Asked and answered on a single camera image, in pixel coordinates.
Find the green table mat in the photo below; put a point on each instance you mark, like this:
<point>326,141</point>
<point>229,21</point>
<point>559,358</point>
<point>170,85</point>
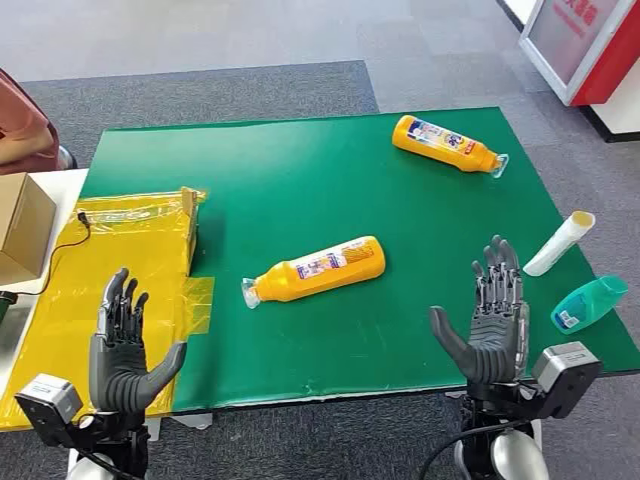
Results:
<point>324,199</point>

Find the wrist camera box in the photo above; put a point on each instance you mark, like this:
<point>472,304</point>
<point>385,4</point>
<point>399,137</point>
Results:
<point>47,401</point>
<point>567,371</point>

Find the white side table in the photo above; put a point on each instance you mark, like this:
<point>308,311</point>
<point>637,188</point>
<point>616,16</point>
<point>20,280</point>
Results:
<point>67,189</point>

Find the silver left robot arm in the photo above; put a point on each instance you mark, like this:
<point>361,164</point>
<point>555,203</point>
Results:
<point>132,447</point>

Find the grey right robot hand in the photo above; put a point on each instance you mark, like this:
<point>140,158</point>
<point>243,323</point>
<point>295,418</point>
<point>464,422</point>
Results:
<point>492,344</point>

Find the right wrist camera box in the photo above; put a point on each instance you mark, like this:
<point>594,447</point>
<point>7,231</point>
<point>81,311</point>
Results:
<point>567,371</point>

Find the red-brown chair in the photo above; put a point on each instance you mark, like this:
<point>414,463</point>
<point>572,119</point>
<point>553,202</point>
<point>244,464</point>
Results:
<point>23,126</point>

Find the white tube bottle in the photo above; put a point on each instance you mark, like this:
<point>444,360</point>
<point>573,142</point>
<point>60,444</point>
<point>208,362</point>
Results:
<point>557,245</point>

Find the brown cardboard box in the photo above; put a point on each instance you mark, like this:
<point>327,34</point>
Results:
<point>20,225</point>

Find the yellow wrapped box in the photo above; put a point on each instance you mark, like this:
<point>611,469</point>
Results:
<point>190,225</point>

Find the red white display stand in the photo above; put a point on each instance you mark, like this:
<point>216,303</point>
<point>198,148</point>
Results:
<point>615,60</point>

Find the orange detergent bottle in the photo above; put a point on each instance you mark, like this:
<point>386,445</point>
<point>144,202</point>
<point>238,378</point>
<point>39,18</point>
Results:
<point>320,268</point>
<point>440,142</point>

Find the teal plastic bottle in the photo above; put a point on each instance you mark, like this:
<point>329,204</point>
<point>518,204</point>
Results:
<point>587,305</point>

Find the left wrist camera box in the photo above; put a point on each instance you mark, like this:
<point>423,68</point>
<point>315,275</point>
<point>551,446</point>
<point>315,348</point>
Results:
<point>47,401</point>

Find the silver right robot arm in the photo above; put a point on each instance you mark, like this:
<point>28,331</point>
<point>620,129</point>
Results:
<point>515,458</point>

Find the yellow plastic sheet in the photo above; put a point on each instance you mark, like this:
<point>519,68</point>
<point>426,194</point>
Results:
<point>60,311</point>

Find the dark green object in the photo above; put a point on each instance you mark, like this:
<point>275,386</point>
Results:
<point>6,305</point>

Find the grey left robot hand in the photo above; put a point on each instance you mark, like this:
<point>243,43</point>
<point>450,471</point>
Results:
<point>118,378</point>

